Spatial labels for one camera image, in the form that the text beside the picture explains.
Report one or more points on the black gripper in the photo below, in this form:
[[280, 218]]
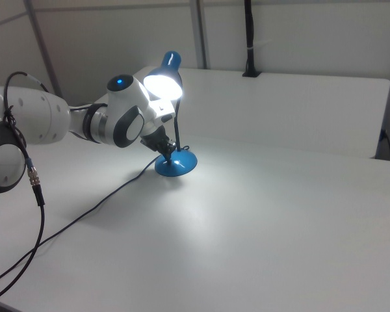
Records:
[[154, 138]]

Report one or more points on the blue gooseneck desk lamp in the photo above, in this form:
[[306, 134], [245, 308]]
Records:
[[182, 162]]

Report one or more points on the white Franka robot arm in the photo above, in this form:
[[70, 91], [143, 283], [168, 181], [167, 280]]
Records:
[[45, 117]]

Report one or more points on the white background table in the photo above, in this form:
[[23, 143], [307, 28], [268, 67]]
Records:
[[279, 107]]

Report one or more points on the black clamped pole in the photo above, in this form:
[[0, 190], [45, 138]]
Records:
[[251, 32]]

